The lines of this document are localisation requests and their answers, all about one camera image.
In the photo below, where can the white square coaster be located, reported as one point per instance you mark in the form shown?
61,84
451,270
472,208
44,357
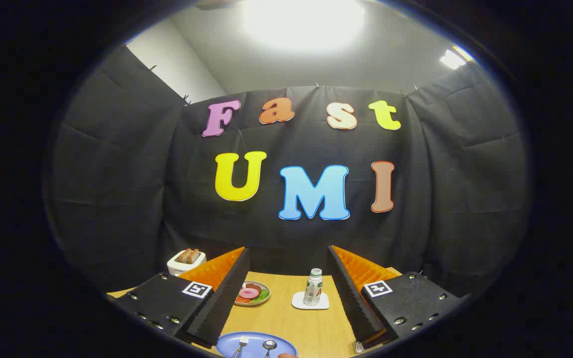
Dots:
297,303

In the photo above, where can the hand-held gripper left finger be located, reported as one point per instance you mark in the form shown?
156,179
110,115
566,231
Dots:
222,303

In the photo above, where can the brown meat piece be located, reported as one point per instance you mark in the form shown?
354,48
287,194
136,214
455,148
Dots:
252,286

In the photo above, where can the pink ham slice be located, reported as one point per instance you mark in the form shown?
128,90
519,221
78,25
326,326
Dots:
249,293

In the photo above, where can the white drink bottle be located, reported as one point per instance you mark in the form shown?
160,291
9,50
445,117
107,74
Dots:
313,291

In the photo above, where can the small ceiling light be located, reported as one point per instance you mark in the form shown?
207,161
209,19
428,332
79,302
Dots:
453,59

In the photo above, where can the toasted bread slice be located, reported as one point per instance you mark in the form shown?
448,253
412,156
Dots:
195,255
185,255

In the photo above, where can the white toaster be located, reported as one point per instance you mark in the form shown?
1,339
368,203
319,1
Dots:
179,267

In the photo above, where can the blue round plate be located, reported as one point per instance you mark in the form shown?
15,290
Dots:
255,343

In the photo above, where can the oval food plate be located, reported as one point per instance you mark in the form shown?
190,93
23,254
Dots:
254,302

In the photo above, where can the green lettuce leaf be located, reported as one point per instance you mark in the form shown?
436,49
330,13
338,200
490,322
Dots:
264,296

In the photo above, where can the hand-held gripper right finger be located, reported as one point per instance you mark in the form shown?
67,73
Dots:
348,298

